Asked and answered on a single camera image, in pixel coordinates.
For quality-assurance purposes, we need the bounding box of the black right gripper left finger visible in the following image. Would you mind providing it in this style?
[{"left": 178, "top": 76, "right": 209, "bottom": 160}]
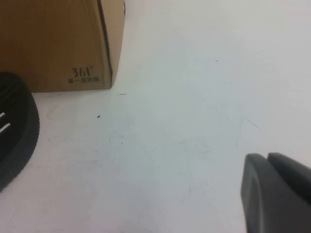
[{"left": 240, "top": 153, "right": 311, "bottom": 233}]

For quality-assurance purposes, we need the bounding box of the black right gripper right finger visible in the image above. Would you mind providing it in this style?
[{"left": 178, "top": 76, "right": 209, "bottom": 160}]
[{"left": 267, "top": 152, "right": 311, "bottom": 176}]

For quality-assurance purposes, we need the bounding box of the black knit sneaker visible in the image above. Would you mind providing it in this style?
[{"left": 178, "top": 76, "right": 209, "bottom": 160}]
[{"left": 0, "top": 71, "right": 40, "bottom": 193}]

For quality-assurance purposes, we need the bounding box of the brown cardboard shoe box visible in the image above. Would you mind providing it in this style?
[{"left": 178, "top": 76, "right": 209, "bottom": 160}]
[{"left": 0, "top": 0, "right": 126, "bottom": 94}]

